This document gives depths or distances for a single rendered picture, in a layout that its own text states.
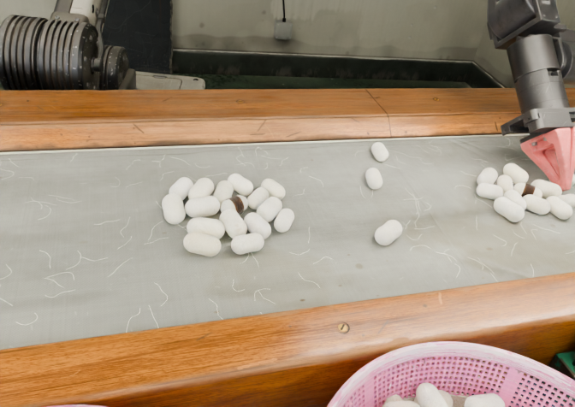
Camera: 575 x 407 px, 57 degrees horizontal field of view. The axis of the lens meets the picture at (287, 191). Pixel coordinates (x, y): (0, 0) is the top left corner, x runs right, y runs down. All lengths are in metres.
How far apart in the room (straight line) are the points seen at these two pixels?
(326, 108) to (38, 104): 0.38
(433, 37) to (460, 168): 2.28
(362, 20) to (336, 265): 2.34
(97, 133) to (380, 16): 2.28
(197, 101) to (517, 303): 0.47
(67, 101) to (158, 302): 0.34
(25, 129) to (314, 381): 0.44
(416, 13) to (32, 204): 2.51
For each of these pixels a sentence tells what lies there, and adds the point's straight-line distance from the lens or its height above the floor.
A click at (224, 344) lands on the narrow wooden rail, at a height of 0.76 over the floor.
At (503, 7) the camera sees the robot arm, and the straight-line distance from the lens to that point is 0.81.
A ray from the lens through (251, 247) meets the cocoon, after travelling 0.51.
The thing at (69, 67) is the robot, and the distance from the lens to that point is 0.87.
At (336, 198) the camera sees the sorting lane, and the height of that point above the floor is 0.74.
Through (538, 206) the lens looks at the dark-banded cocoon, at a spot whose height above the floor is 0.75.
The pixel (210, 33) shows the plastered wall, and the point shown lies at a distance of 2.65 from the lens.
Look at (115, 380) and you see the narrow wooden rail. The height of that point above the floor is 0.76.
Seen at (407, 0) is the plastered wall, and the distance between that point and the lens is 2.86.
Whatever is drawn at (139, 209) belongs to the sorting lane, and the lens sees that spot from 0.58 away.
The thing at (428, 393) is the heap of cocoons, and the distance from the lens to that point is 0.45.
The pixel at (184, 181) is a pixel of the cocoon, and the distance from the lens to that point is 0.58.
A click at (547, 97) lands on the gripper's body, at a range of 0.75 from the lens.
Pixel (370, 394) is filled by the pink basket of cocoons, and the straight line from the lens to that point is 0.43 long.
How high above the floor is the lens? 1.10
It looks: 35 degrees down
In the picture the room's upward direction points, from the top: 9 degrees clockwise
